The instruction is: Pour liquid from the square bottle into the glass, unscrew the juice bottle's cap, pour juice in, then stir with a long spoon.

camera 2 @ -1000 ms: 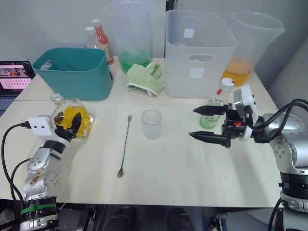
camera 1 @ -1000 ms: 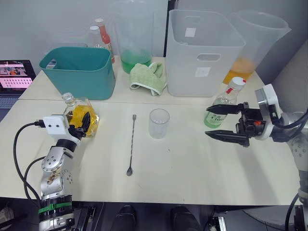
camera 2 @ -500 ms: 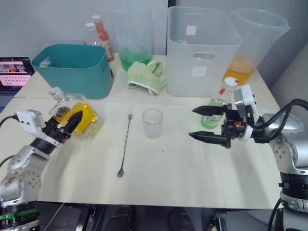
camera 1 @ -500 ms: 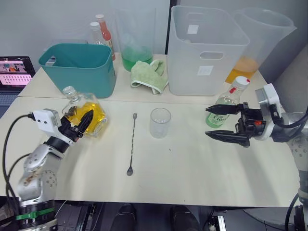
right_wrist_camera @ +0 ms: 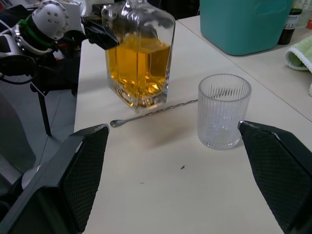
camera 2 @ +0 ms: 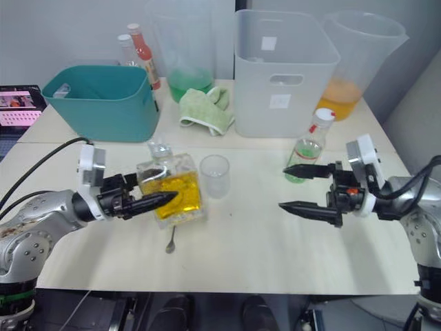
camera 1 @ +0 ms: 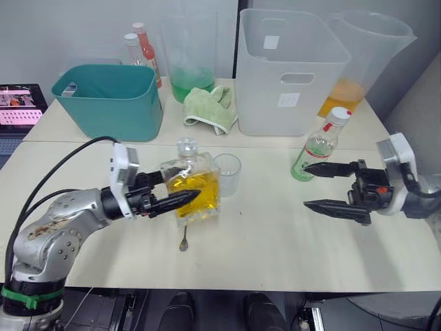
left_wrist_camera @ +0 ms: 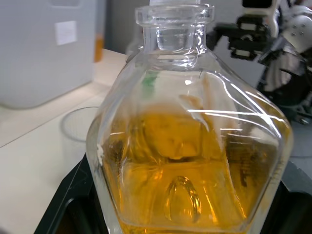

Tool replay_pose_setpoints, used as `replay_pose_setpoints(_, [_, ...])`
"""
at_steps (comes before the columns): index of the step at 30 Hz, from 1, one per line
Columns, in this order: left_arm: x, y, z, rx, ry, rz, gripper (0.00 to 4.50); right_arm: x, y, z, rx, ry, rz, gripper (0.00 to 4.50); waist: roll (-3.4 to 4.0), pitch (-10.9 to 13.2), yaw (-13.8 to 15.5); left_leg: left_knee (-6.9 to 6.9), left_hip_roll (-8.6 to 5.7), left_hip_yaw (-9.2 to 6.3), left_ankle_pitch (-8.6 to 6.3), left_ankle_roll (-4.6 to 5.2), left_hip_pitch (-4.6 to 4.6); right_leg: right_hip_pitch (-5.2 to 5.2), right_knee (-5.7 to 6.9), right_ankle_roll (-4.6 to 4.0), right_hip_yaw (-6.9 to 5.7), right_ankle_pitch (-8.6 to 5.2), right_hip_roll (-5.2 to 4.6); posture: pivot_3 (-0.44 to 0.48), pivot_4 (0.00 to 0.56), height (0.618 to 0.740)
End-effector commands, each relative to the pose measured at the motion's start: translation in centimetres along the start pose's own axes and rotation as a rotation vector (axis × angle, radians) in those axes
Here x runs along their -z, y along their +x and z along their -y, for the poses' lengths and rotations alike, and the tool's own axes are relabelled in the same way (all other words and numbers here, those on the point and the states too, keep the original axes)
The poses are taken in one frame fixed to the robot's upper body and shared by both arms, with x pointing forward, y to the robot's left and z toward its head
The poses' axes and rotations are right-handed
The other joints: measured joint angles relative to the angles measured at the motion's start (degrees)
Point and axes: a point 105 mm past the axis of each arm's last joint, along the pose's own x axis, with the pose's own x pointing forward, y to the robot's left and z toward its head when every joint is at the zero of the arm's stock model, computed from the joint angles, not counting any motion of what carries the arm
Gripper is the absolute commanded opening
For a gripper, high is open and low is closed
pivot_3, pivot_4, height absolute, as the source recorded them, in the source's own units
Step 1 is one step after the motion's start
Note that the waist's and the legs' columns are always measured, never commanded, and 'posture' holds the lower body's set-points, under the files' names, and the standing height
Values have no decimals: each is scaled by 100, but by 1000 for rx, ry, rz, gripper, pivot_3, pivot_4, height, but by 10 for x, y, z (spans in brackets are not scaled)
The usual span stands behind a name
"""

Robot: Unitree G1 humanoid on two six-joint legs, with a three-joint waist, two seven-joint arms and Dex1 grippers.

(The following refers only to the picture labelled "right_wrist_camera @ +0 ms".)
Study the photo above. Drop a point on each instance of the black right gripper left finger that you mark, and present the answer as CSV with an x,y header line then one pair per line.
x,y
56,185

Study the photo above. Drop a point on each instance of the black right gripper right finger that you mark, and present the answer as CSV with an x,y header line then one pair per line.
x,y
280,175

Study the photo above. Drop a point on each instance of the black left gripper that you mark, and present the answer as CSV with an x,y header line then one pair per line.
x,y
73,39

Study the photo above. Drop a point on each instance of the square glass bottle amber liquid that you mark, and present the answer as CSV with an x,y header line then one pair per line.
x,y
141,68

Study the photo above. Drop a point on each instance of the ribbed clear drinking glass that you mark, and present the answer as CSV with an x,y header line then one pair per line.
x,y
223,114

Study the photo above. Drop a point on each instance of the long twisted metal spoon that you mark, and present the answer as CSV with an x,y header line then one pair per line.
x,y
146,116

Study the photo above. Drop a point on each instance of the dark glass bottle green label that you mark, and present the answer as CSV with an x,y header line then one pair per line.
x,y
288,29

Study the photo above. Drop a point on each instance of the clear plastic bottle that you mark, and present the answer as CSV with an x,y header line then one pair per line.
x,y
304,12

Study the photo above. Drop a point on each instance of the grey rounded robot body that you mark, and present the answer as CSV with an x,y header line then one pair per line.
x,y
13,136

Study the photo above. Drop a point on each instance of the light green folded towel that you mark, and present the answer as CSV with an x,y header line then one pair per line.
x,y
301,54

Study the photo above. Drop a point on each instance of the teal plastic container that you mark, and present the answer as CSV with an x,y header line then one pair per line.
x,y
241,26

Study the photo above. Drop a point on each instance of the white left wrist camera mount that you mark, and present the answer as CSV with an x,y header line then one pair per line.
x,y
50,18

